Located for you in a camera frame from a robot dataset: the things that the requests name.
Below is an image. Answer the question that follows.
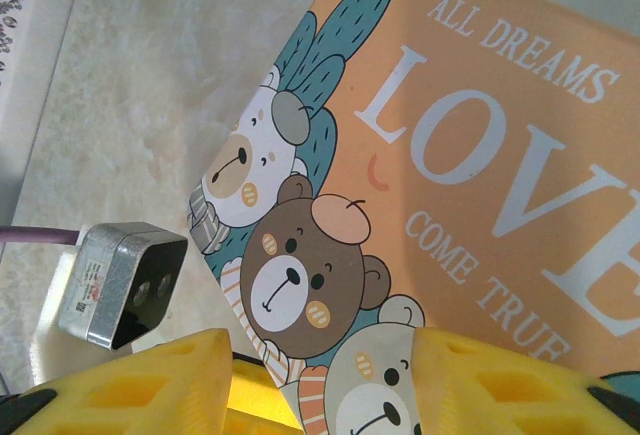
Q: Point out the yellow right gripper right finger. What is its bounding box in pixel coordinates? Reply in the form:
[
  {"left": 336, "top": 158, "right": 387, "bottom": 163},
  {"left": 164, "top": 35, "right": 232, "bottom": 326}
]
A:
[{"left": 413, "top": 326, "right": 640, "bottom": 435}]

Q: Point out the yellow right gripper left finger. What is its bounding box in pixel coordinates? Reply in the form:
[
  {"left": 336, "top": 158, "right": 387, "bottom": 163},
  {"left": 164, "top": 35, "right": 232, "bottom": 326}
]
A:
[{"left": 0, "top": 327, "right": 235, "bottom": 435}]

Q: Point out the orange cartoon bear box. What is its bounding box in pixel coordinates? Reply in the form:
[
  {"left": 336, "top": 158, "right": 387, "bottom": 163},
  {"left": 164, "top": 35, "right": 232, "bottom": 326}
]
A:
[{"left": 187, "top": 0, "right": 640, "bottom": 435}]

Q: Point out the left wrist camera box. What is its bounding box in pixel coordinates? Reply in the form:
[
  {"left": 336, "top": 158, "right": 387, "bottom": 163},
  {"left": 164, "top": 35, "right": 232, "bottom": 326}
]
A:
[{"left": 56, "top": 221, "right": 190, "bottom": 352}]

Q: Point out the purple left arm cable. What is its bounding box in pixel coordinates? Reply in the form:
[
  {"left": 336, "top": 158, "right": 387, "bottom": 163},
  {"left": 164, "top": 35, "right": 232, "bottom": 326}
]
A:
[{"left": 0, "top": 224, "right": 82, "bottom": 247}]

